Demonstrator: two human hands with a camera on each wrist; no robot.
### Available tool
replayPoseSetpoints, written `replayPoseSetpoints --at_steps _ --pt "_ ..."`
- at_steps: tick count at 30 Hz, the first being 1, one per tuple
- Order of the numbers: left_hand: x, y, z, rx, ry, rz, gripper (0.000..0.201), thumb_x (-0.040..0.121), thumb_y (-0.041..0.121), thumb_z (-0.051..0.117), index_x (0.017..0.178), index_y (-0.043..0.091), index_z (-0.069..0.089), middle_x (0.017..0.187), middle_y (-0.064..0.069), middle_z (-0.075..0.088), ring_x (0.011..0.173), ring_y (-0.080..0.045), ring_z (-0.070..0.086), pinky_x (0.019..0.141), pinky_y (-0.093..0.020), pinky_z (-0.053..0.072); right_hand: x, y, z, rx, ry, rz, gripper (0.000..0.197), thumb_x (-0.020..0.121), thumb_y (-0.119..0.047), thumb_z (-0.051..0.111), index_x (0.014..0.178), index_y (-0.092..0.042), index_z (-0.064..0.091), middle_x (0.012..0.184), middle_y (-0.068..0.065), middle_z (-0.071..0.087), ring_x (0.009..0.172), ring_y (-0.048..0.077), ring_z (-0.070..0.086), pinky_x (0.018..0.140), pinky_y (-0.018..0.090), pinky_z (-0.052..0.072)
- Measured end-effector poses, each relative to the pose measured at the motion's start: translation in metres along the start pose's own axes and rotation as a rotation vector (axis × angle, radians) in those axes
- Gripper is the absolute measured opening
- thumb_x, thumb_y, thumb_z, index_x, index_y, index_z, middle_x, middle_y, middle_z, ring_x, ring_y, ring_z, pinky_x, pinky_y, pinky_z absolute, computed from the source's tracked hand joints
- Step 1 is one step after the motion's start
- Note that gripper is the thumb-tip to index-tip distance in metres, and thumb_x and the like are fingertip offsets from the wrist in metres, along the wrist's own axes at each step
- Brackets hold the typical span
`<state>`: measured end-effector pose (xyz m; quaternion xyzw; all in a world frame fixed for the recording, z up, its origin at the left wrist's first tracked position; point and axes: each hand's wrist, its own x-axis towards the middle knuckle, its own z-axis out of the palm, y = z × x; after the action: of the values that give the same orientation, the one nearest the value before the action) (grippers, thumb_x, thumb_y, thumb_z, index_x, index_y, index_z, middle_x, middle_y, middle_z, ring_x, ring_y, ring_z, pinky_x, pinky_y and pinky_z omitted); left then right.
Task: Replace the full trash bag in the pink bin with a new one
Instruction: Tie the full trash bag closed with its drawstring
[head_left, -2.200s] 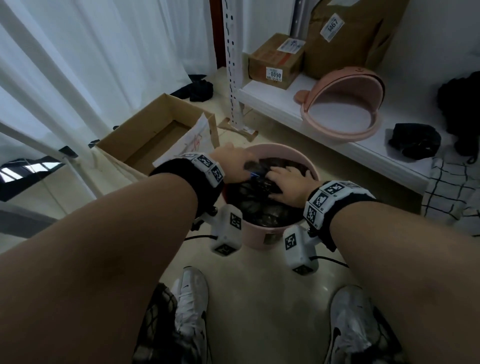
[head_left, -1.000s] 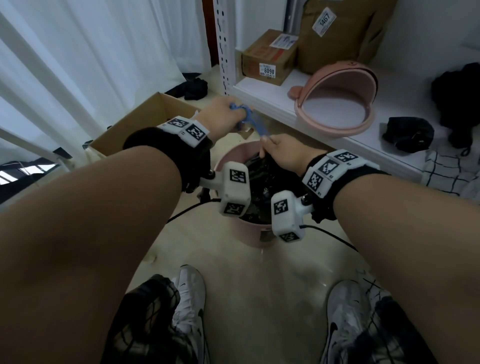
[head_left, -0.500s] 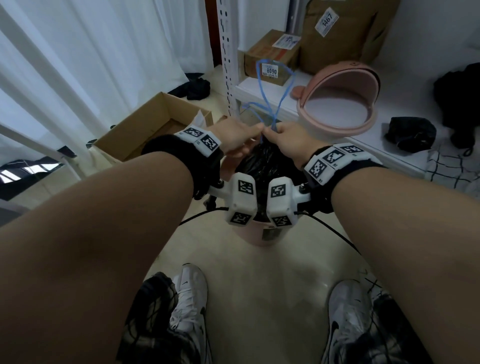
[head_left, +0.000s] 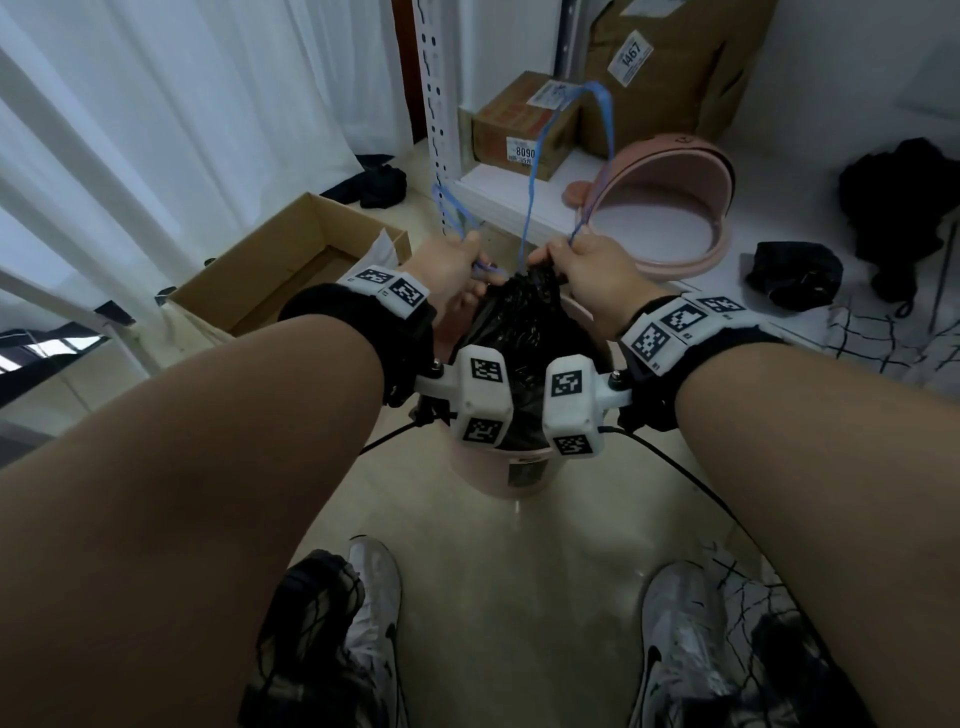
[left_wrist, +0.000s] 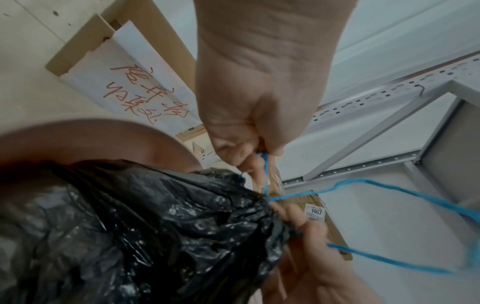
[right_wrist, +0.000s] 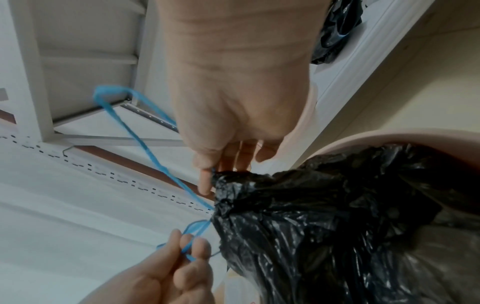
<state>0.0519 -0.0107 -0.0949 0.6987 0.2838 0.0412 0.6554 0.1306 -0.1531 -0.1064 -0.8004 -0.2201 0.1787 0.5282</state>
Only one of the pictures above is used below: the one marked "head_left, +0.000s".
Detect white sheer curtain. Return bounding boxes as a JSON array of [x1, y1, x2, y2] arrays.
[[0, 0, 414, 301]]

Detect white black grid cloth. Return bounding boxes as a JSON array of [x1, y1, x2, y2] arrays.
[[701, 217, 960, 676]]

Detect black white plaid trousers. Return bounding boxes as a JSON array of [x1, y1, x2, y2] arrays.
[[238, 549, 879, 728]]

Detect small brown cardboard box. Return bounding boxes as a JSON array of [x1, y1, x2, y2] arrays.
[[470, 71, 583, 183]]

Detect person's right hand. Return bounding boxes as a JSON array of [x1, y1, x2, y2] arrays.
[[527, 232, 676, 339]]

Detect large brown cardboard box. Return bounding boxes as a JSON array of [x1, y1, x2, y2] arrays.
[[581, 0, 778, 160]]

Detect open cardboard box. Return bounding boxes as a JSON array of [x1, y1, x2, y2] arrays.
[[168, 192, 414, 339]]

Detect white metal frame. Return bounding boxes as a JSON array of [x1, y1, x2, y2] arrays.
[[0, 44, 196, 376]]

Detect black glossy board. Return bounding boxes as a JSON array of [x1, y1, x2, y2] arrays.
[[0, 326, 114, 410]]

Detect black white marker wristband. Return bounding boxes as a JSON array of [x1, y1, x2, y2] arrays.
[[277, 263, 438, 410], [616, 294, 789, 433]]

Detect white metal shelf rack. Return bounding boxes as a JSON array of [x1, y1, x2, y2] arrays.
[[412, 0, 960, 354]]

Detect glossy black trash bag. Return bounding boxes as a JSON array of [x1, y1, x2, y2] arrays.
[[744, 241, 845, 313]]

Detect pink bin lid ring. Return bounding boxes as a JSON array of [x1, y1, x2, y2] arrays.
[[563, 133, 736, 283]]

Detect white sneaker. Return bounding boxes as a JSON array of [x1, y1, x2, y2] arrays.
[[628, 560, 740, 728], [341, 534, 410, 728]]

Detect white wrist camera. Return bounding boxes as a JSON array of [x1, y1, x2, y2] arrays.
[[541, 352, 635, 459], [413, 344, 515, 450]]

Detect black camera cable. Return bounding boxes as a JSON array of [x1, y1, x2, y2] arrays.
[[358, 419, 440, 457], [598, 424, 751, 535]]

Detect white wall plate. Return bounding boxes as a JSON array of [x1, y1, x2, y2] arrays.
[[896, 41, 960, 121]]

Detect pink trash bin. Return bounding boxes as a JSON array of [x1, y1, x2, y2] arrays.
[[431, 292, 631, 500]]

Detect person's left hand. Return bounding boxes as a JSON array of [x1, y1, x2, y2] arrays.
[[401, 230, 500, 324]]

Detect black drawstring trash bag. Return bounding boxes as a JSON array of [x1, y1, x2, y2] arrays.
[[431, 80, 616, 453]]

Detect person's left forearm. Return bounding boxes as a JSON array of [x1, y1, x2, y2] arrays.
[[0, 314, 388, 728]]

